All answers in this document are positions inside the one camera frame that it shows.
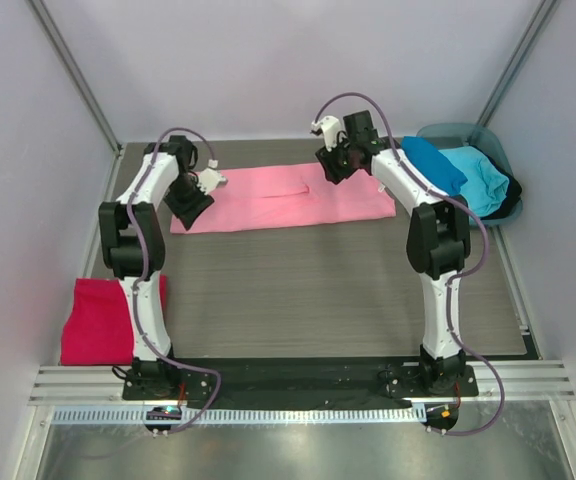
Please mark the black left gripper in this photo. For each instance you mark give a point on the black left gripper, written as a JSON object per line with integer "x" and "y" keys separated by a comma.
{"x": 190, "y": 206}

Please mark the magenta folded t shirt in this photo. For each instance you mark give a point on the magenta folded t shirt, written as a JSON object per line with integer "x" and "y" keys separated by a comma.
{"x": 98, "y": 331}

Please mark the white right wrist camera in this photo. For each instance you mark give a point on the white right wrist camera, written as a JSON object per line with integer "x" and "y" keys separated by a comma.
{"x": 329, "y": 128}

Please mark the left aluminium corner post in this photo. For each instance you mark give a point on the left aluminium corner post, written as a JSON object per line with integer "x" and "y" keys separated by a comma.
{"x": 59, "y": 45}

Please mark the slotted white cable duct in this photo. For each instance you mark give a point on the slotted white cable duct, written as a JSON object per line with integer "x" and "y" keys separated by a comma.
{"x": 152, "y": 416}

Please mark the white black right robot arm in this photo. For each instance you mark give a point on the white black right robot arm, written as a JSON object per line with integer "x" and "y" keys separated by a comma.
{"x": 438, "y": 241}

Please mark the aluminium corner post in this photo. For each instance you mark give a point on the aluminium corner post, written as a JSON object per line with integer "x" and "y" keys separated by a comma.
{"x": 59, "y": 45}
{"x": 529, "y": 38}

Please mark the light pink t shirt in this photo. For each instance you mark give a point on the light pink t shirt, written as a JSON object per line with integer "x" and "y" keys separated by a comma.
{"x": 286, "y": 196}

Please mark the aluminium frame rail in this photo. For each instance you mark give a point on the aluminium frame rail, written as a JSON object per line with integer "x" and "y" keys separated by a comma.
{"x": 57, "y": 385}

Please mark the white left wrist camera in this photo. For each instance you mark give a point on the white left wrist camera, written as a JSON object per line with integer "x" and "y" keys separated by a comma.
{"x": 210, "y": 180}

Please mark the black t shirt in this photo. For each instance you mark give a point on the black t shirt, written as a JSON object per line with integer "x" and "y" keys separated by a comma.
{"x": 511, "y": 200}

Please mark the teal plastic basket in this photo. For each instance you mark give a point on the teal plastic basket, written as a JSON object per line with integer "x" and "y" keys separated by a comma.
{"x": 455, "y": 135}

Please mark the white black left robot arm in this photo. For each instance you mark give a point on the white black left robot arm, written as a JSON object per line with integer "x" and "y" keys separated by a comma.
{"x": 133, "y": 247}

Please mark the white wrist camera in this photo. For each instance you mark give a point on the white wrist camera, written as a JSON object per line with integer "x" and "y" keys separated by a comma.
{"x": 329, "y": 128}
{"x": 210, "y": 180}

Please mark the blue t shirt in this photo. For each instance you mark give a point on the blue t shirt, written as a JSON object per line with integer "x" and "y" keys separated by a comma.
{"x": 433, "y": 165}

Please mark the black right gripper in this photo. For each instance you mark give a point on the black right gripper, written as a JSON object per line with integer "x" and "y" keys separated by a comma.
{"x": 333, "y": 166}

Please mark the cyan t shirt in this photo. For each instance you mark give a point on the cyan t shirt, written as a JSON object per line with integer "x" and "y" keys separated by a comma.
{"x": 485, "y": 188}

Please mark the right aluminium corner post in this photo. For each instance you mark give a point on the right aluminium corner post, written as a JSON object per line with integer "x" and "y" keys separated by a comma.
{"x": 529, "y": 38}

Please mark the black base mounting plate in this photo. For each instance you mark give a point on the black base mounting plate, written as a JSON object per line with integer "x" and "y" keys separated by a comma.
{"x": 303, "y": 378}

